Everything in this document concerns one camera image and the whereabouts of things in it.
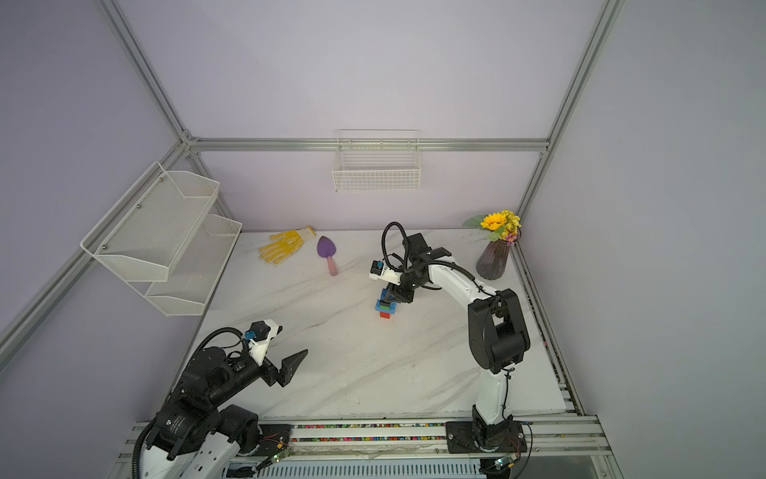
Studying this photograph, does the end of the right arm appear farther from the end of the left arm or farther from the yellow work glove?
the yellow work glove

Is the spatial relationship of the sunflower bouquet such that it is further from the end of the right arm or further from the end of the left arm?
the end of the left arm

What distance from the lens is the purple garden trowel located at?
3.60 ft

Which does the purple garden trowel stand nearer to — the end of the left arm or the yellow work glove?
the yellow work glove

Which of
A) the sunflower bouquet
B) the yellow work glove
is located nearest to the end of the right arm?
the sunflower bouquet

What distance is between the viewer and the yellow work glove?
3.73 ft

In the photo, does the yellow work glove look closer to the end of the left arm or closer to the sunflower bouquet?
the end of the left arm

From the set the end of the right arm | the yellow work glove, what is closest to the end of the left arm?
the end of the right arm

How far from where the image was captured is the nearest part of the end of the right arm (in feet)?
2.28

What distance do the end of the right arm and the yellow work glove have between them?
1.70 ft

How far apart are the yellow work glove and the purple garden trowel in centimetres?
5

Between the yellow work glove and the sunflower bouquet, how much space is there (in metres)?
0.68

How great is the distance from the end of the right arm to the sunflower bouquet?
0.27m

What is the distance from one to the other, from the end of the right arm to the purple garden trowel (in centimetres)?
33

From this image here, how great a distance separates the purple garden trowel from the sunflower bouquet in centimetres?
54
